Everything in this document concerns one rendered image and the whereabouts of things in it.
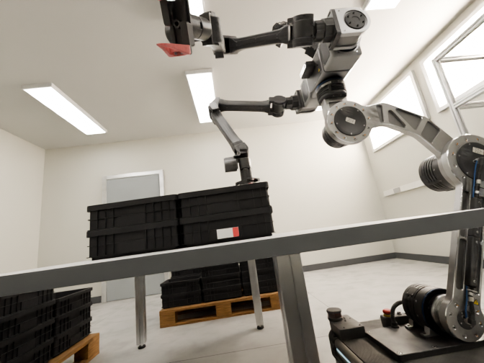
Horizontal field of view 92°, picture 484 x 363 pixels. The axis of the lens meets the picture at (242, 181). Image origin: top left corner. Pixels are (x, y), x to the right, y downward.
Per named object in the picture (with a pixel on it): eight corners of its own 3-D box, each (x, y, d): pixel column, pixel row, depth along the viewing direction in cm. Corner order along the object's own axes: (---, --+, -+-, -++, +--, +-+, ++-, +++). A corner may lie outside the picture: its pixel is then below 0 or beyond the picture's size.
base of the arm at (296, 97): (302, 106, 134) (298, 88, 137) (289, 108, 134) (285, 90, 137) (298, 114, 143) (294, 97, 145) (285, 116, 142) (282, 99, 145)
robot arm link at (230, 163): (245, 143, 112) (245, 155, 119) (222, 145, 111) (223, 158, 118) (249, 161, 105) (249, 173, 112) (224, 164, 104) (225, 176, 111)
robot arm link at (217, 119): (215, 101, 134) (217, 116, 142) (206, 103, 132) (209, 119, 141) (251, 147, 110) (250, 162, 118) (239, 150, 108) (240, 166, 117)
